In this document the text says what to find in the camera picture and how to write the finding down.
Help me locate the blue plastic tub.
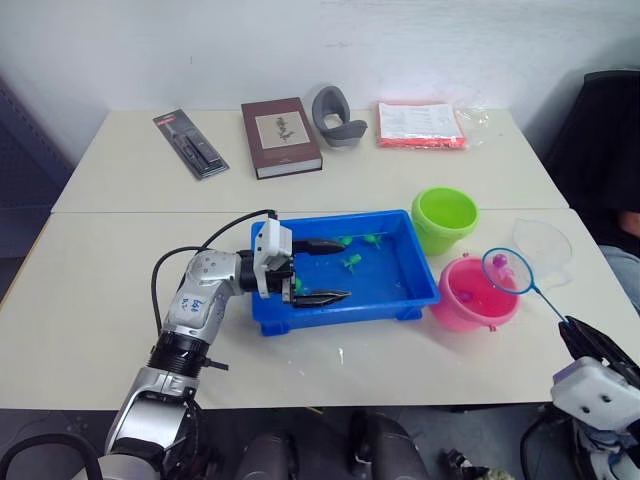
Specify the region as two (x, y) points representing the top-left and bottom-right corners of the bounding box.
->
(250, 208), (442, 337)

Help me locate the black blister pack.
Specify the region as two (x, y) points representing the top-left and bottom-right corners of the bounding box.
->
(152, 108), (231, 181)

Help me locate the thick black hose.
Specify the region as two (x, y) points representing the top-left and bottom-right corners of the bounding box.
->
(0, 433), (101, 480)

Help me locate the dark blue partition panel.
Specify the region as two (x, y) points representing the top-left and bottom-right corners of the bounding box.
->
(0, 74), (76, 261)

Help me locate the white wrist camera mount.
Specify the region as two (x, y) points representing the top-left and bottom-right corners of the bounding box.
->
(252, 218), (294, 301)
(549, 355), (637, 431)

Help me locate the red packet with paper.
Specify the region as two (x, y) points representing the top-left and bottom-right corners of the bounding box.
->
(374, 101), (469, 150)

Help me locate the clear plastic bag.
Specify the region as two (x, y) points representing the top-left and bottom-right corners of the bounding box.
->
(453, 105), (491, 147)

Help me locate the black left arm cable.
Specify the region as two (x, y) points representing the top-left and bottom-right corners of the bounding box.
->
(151, 208), (279, 334)

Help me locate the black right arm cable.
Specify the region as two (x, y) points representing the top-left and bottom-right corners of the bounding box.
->
(519, 414), (557, 480)

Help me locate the green plastic bucket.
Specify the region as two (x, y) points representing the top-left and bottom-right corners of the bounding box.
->
(411, 186), (480, 257)

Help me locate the small dark floor object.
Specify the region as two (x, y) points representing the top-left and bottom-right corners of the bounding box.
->
(439, 448), (506, 480)

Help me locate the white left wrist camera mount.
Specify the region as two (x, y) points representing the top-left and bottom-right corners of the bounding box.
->
(252, 218), (294, 301)

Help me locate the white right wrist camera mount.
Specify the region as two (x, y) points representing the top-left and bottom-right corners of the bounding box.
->
(549, 355), (637, 431)

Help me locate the pink plastic bucket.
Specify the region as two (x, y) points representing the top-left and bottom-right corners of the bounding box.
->
(430, 254), (522, 335)

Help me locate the pink toy fish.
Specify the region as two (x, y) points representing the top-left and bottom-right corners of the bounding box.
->
(492, 253), (519, 284)

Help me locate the person in black shirt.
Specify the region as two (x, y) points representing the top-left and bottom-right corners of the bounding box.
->
(597, 209), (640, 316)

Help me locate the dark grey rounded shape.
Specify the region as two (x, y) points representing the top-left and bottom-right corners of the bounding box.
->
(347, 409), (431, 480)
(234, 432), (296, 480)

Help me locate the brown hardcover book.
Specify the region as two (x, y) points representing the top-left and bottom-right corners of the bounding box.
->
(240, 97), (325, 180)

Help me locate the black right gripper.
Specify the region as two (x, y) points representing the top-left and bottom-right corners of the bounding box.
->
(558, 315), (640, 390)

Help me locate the blue fishing net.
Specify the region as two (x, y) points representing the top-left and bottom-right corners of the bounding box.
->
(481, 247), (570, 325)

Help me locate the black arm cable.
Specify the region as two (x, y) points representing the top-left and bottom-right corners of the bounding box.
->
(519, 414), (557, 480)
(151, 208), (279, 334)

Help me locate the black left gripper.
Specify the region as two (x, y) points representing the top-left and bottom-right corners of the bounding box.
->
(272, 238), (353, 309)

